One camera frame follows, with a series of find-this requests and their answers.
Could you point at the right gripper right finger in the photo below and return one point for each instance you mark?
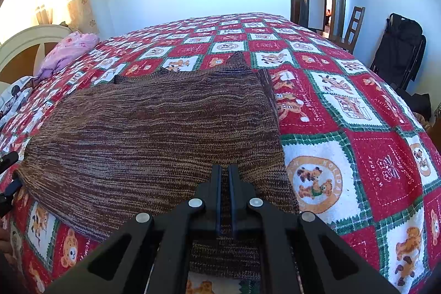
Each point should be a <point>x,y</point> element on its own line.
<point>298,253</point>

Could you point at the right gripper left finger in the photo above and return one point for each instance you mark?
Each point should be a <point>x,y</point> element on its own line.
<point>149,254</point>

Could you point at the brown knitted sweater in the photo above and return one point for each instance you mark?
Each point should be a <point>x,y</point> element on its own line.
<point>143,144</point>

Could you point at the white patterned pillow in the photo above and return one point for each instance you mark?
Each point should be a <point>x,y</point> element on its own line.
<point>14,97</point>

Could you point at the red patchwork bedspread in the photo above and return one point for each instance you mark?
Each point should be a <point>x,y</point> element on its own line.
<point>355,154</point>

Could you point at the cream wooden headboard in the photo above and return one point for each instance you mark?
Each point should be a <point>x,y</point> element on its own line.
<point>23,53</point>

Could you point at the pink pillow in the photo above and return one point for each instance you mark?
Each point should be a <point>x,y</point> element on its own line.
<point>65,52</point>

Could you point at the wooden chair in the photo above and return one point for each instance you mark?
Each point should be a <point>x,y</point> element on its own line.
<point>349,41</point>

